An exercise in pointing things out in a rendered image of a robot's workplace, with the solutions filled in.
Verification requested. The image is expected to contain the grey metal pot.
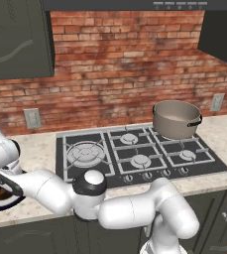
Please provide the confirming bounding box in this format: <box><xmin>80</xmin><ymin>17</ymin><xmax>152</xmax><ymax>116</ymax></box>
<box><xmin>152</xmin><ymin>100</ymin><xmax>204</xmax><ymax>141</ymax></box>

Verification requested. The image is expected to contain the brown frozen meat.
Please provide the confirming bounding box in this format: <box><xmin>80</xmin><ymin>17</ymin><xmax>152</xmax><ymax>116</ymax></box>
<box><xmin>0</xmin><ymin>187</ymin><xmax>10</xmax><ymax>201</ymax></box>

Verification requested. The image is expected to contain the black gas hob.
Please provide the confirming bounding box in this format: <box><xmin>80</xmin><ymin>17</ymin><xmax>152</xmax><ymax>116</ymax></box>
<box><xmin>55</xmin><ymin>124</ymin><xmax>227</xmax><ymax>190</ymax></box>

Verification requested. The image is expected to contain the dark green base cupboard door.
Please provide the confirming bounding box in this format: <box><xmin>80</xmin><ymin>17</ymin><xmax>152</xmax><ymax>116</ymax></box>
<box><xmin>0</xmin><ymin>215</ymin><xmax>77</xmax><ymax>254</ymax></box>
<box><xmin>73</xmin><ymin>217</ymin><xmax>154</xmax><ymax>254</ymax></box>
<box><xmin>182</xmin><ymin>187</ymin><xmax>227</xmax><ymax>254</ymax></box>

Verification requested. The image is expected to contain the dark range hood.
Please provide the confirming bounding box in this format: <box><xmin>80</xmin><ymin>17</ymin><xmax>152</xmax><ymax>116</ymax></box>
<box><xmin>41</xmin><ymin>0</ymin><xmax>227</xmax><ymax>13</ymax></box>

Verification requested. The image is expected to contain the grey wall socket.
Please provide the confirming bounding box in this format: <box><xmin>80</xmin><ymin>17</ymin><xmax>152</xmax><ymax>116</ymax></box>
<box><xmin>23</xmin><ymin>107</ymin><xmax>43</xmax><ymax>130</ymax></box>
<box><xmin>209</xmin><ymin>92</ymin><xmax>226</xmax><ymax>113</ymax></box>

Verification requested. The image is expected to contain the dark green wall cupboard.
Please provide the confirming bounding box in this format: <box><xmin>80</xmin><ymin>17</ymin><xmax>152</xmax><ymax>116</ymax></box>
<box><xmin>197</xmin><ymin>9</ymin><xmax>227</xmax><ymax>67</ymax></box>
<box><xmin>0</xmin><ymin>0</ymin><xmax>56</xmax><ymax>81</ymax></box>

